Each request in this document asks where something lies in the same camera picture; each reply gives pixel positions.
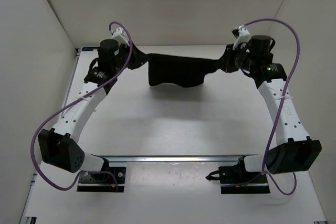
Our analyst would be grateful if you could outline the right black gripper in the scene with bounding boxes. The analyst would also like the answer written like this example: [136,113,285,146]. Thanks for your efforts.
[216,44,256,74]

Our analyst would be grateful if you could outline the black skirt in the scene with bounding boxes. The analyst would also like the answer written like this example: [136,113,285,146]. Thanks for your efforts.
[141,52,226,89]

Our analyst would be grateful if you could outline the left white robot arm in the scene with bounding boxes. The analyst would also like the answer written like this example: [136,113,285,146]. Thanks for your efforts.
[38,39,148,181]

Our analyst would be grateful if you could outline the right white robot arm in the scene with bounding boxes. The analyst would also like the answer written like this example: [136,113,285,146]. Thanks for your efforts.
[221,34,322,182]

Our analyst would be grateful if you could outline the left blue label sticker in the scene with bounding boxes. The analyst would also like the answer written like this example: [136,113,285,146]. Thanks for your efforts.
[82,47,98,51]

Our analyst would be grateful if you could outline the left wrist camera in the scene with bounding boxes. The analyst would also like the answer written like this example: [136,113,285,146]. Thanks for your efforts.
[111,27,130,46]

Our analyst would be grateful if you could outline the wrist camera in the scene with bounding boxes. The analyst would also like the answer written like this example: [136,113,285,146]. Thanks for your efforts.
[111,27,130,46]
[232,25,250,50]

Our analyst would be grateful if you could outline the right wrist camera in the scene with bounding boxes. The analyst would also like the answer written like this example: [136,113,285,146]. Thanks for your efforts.
[232,25,250,50]

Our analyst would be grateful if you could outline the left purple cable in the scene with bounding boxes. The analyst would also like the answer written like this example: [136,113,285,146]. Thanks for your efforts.
[30,20,133,191]

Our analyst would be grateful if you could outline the purple cable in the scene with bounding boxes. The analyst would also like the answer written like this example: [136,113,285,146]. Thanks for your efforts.
[241,18,302,196]
[30,20,133,191]

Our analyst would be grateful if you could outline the aluminium rail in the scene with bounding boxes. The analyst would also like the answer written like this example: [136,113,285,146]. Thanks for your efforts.
[102,155,243,163]

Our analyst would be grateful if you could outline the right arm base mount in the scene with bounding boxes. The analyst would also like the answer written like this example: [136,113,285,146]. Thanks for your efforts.
[205,161,270,195]

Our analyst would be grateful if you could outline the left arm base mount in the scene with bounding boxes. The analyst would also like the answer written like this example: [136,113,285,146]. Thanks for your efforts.
[77,163,127,193]

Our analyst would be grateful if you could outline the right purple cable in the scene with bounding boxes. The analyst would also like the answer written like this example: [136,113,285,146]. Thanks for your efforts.
[241,18,302,196]

